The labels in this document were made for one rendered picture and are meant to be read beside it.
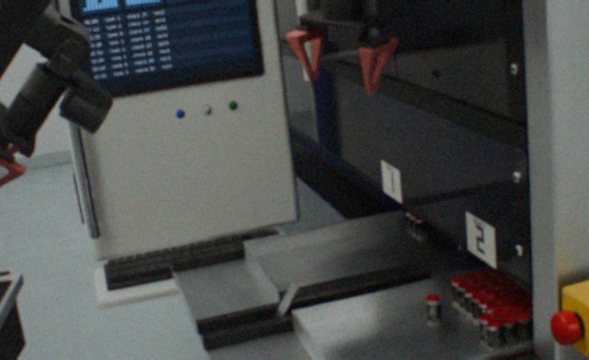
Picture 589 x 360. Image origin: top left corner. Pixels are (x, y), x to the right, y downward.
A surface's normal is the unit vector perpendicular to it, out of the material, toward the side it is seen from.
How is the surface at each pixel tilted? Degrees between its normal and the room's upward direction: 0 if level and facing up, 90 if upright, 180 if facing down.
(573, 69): 90
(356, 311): 90
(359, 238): 0
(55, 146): 90
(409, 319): 0
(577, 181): 90
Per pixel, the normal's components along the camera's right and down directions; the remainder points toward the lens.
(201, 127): 0.29, 0.23
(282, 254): -0.10, -0.96
